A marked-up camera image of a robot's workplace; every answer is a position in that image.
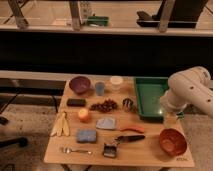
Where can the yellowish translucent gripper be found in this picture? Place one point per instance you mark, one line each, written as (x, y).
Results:
(169, 120)

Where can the blue sponge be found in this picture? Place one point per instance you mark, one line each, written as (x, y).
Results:
(86, 136)

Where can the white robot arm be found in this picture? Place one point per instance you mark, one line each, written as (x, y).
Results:
(186, 87)

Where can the red bowl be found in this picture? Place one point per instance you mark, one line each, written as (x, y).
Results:
(172, 142)

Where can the purple bowl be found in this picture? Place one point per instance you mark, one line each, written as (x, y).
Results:
(80, 84)

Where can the orange carrot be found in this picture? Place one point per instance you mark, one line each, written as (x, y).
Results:
(135, 128)

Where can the green plastic tray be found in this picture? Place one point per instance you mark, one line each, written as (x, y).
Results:
(148, 91)

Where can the metal measuring cup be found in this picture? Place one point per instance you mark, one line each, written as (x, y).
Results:
(127, 104)

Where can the bunch of dark grapes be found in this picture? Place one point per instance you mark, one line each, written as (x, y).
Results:
(107, 106)

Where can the white plastic cup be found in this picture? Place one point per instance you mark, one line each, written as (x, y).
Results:
(116, 82)

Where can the grey blue cloth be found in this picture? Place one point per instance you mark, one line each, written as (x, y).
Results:
(106, 123)

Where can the blue plastic cup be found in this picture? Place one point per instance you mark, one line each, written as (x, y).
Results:
(100, 88)

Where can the orange apple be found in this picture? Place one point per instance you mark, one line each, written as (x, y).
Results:
(83, 115)

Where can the silver fork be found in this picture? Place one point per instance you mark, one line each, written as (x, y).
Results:
(68, 150)

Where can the green box on shelf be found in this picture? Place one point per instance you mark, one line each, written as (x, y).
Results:
(97, 20)

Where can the black office chair base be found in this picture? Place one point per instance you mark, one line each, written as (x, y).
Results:
(21, 141)

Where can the black handled brush tool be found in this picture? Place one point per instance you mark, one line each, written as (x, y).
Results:
(110, 149)

